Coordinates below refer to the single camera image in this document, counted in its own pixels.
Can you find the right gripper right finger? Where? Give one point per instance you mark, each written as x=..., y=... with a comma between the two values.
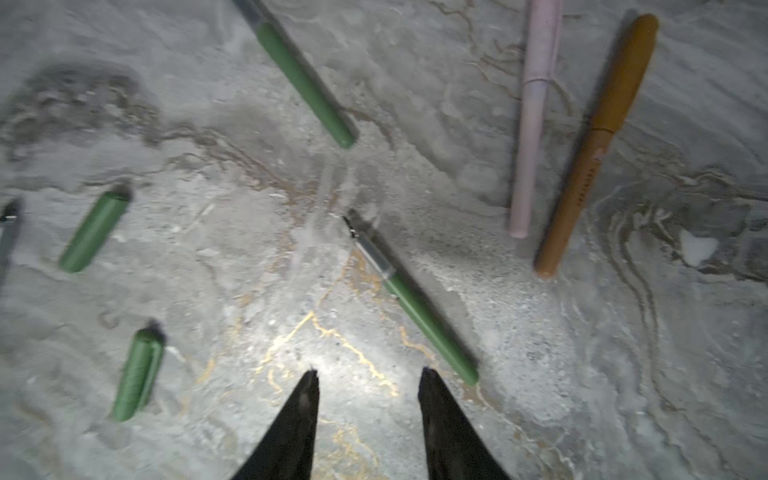
x=453, y=448

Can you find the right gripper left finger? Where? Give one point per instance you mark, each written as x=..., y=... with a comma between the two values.
x=287, y=449

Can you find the green pen cap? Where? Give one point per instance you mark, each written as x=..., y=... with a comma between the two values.
x=94, y=230
x=139, y=374

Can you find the dark green pen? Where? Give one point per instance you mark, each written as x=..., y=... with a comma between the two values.
x=296, y=72
x=415, y=305

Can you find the orange pen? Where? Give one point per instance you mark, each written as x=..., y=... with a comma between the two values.
x=615, y=98

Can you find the pink pen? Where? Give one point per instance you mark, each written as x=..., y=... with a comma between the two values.
x=541, y=47

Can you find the light green pen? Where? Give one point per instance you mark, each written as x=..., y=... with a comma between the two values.
x=11, y=221

